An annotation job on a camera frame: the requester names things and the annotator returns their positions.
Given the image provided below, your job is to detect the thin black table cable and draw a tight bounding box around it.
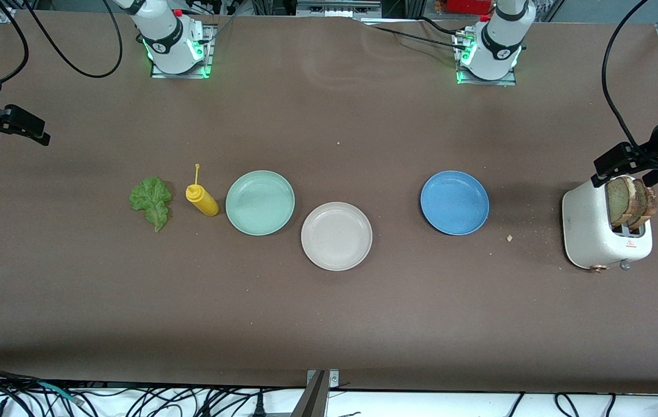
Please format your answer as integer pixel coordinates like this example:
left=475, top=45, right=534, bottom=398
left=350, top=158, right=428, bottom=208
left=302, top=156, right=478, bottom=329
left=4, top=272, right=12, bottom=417
left=364, top=23, right=471, bottom=52

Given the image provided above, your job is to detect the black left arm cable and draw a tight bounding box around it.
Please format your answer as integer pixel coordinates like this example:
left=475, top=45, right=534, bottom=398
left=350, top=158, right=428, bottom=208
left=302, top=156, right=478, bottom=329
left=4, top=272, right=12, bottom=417
left=601, top=0, right=651, bottom=151

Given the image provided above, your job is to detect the brown toasted bread slice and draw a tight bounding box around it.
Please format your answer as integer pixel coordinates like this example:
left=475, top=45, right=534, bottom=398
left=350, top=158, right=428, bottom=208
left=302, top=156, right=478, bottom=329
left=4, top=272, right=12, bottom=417
left=606, top=176, right=638, bottom=228
left=627, top=180, right=658, bottom=230

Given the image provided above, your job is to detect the red box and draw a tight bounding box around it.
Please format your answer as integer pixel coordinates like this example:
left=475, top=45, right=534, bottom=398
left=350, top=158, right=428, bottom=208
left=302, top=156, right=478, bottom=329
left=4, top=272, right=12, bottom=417
left=444, top=0, right=493, bottom=15

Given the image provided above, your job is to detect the yellow mustard squeeze bottle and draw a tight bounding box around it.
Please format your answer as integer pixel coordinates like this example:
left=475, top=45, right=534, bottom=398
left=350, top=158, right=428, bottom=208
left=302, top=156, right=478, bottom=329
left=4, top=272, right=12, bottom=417
left=185, top=163, right=220, bottom=217

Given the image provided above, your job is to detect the silver metal bracket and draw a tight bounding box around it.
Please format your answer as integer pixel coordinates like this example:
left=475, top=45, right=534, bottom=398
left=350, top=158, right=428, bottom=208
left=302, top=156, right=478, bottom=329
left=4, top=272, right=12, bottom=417
left=306, top=368, right=340, bottom=390

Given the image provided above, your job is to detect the beige plate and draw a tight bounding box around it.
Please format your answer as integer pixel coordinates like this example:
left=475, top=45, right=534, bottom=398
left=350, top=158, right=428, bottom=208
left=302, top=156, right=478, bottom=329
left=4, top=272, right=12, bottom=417
left=301, top=202, right=373, bottom=272

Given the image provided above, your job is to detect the grey metal box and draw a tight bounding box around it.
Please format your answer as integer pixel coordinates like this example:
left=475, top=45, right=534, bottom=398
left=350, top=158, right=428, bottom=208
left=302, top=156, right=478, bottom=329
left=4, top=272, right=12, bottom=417
left=294, top=0, right=385, bottom=18

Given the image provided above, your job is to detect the mint green plate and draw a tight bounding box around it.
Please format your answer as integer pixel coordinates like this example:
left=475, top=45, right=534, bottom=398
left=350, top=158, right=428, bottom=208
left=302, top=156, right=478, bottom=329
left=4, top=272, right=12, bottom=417
left=225, top=170, right=295, bottom=236

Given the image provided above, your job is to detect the green lettuce leaf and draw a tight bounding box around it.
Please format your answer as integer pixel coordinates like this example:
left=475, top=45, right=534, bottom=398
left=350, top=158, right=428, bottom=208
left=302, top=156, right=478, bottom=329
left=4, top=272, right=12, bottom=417
left=129, top=176, right=173, bottom=233

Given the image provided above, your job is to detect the teal cable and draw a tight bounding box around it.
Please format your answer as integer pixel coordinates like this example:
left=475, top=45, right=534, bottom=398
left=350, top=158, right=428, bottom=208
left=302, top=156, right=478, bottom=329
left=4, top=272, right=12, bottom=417
left=36, top=379, right=85, bottom=405

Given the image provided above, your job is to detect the long black right arm cable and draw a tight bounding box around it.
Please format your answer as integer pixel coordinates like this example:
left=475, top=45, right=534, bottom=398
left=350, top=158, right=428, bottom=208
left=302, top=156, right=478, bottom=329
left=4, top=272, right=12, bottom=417
left=21, top=0, right=124, bottom=79

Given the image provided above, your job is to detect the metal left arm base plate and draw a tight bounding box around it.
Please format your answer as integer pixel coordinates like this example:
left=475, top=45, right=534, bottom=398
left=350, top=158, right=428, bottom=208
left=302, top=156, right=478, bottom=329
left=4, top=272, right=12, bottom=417
left=454, top=29, right=518, bottom=86

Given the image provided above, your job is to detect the cream white toaster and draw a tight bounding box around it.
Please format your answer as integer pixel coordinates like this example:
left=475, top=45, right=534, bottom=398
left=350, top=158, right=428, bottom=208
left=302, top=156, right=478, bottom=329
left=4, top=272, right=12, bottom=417
left=562, top=174, right=653, bottom=273

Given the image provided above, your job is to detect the dark grey metal bar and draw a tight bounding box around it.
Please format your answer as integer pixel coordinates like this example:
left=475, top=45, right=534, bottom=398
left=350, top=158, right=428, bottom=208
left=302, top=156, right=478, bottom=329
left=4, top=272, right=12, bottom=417
left=290, top=371, right=330, bottom=417

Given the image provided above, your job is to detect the blue plate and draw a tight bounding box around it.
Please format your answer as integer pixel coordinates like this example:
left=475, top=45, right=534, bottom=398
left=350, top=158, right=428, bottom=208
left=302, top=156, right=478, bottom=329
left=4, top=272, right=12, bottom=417
left=420, top=170, right=490, bottom=236

